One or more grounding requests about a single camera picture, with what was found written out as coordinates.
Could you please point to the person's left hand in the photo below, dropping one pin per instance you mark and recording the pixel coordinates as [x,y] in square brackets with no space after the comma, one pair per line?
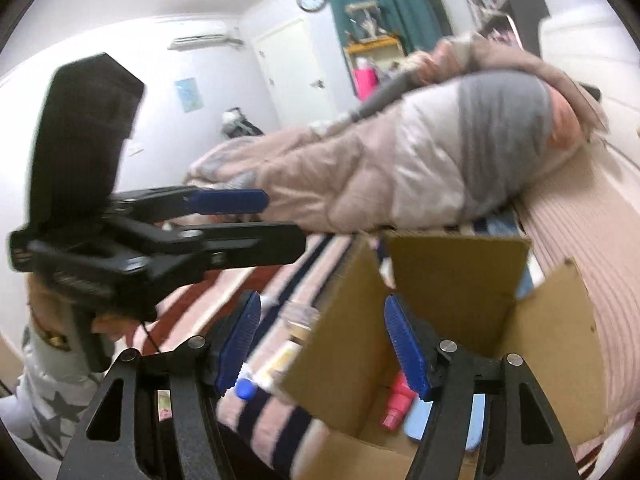
[113,325]

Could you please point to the red pink bottle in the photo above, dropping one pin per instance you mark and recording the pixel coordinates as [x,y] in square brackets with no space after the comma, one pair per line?
[398,402]

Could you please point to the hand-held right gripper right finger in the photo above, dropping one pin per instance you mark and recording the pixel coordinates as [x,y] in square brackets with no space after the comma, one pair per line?
[406,355]

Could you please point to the yellow wooden shelf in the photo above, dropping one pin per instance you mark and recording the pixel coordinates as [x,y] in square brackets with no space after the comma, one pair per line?
[372,46]

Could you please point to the white door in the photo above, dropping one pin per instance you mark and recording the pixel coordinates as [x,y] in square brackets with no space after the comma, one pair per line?
[292,72]

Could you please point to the brown cardboard box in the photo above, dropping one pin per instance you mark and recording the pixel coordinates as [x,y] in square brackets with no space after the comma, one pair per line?
[450,290]

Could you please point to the white bottle with blue cap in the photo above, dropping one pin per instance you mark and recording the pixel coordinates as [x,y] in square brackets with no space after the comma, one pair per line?
[245,388]

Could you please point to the person's left forearm star sleeve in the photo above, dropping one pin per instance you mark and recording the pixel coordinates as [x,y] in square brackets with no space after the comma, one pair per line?
[47,400]

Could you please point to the clear plastic jar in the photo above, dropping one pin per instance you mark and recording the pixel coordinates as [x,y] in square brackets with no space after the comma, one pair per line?
[300,322]

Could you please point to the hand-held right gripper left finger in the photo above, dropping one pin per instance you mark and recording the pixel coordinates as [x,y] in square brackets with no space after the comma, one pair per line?
[239,347]

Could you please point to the pink ribbed blanket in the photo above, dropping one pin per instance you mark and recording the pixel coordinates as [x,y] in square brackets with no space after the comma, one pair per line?
[590,220]

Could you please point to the light blue wall poster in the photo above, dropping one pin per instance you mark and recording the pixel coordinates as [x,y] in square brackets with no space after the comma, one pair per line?
[189,94]

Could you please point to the white air conditioner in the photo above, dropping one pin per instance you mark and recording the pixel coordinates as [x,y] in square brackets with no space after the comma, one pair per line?
[204,38]

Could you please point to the light blue flat case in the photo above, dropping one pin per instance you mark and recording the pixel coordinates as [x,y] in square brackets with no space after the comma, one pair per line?
[417,422]

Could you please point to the teal curtain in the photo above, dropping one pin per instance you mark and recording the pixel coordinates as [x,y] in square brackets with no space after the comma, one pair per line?
[400,5]

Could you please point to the dark clothes pile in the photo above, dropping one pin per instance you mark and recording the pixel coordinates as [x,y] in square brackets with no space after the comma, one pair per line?
[239,123]

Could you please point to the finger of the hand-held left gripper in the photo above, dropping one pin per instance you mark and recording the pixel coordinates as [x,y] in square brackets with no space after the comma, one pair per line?
[227,201]
[250,244]

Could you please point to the pink grey quilted duvet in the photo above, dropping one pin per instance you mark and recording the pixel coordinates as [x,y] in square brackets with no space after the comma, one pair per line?
[380,160]

